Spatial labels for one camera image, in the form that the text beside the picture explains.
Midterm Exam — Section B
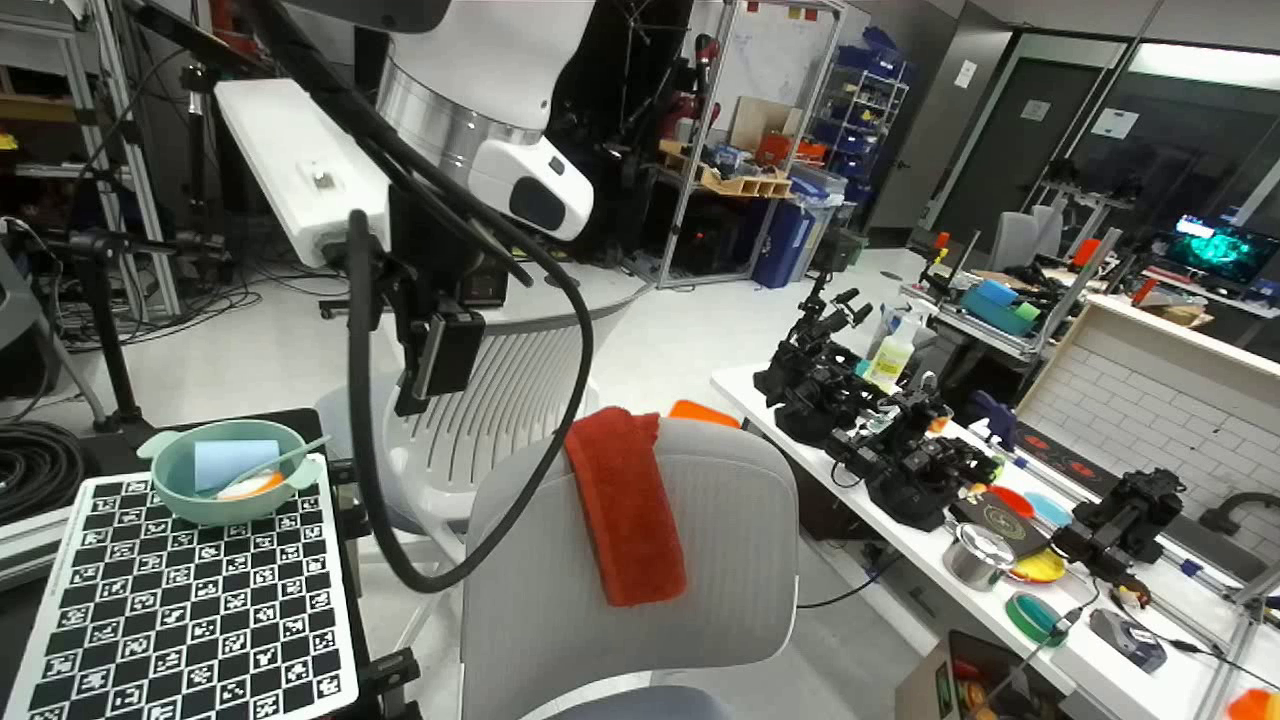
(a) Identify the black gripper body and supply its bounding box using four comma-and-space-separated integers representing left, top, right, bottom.
389, 188, 507, 414

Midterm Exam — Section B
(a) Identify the red terry towel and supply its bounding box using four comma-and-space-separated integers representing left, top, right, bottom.
565, 409, 688, 606

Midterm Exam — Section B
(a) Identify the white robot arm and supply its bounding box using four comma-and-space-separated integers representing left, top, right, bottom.
236, 0, 595, 412

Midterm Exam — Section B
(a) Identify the grey mesh chair right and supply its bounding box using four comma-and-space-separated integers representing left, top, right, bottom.
459, 409, 798, 720

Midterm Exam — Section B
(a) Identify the teal bowl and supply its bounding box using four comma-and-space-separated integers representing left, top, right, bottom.
135, 420, 323, 527

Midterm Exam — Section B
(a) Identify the blue storage bin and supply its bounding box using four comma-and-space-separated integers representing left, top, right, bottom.
753, 196, 838, 286

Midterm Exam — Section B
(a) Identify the metal cup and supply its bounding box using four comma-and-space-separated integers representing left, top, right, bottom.
945, 524, 1015, 591

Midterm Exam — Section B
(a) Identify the teal round lid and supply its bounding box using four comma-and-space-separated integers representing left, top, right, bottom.
1004, 591, 1068, 648

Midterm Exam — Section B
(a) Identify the white brick panel box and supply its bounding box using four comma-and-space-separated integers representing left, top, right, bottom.
1015, 297, 1280, 507

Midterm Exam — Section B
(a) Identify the black clamp device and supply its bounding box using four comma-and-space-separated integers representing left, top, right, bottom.
1053, 466, 1183, 563

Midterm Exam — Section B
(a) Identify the white work table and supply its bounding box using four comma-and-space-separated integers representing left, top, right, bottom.
708, 360, 1280, 720

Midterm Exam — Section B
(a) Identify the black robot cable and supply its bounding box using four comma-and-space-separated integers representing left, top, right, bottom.
124, 0, 595, 594

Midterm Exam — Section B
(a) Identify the black camera rig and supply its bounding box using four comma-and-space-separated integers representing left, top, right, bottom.
753, 276, 868, 448

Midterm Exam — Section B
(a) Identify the coiled black hose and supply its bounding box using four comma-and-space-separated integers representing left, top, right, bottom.
0, 420, 91, 527

